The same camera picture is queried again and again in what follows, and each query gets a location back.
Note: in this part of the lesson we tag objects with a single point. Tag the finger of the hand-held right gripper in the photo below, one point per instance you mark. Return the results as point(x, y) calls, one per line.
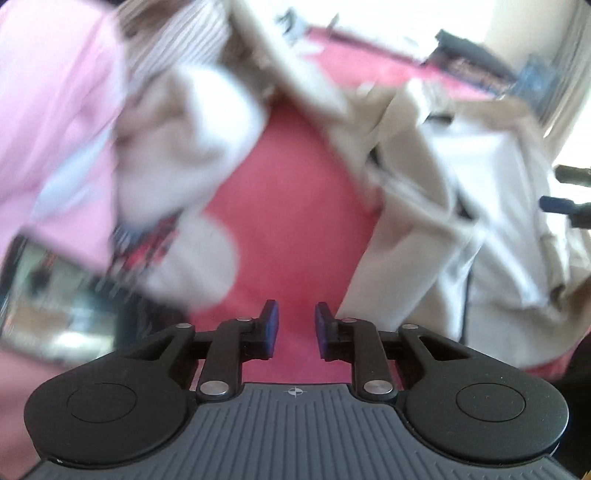
point(575, 174)
point(561, 205)

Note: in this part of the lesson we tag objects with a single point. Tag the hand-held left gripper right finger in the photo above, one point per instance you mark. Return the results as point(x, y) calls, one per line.
point(321, 330)

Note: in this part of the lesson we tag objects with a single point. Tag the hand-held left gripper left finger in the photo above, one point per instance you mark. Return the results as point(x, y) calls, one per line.
point(272, 327)

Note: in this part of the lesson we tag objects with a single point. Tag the beige zip jacket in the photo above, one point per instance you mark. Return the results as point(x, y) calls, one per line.
point(498, 207)

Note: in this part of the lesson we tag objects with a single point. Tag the blue water bottle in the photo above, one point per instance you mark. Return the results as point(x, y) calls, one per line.
point(535, 81)

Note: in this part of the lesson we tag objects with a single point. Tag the pink floral blanket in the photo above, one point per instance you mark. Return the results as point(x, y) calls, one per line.
point(291, 207)

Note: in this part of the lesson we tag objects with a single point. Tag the tan patterned folded garment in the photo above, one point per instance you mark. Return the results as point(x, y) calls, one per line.
point(471, 74)

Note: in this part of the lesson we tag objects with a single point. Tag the beige curtain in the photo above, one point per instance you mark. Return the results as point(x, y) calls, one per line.
point(545, 27)

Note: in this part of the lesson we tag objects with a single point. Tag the black smartphone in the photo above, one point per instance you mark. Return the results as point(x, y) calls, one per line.
point(55, 300)

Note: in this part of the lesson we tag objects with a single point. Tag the person's pink clothing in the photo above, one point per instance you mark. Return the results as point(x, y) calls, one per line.
point(51, 115)

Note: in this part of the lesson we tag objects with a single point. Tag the pink white houndstooth sweater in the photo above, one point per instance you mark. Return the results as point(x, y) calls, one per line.
point(161, 32)

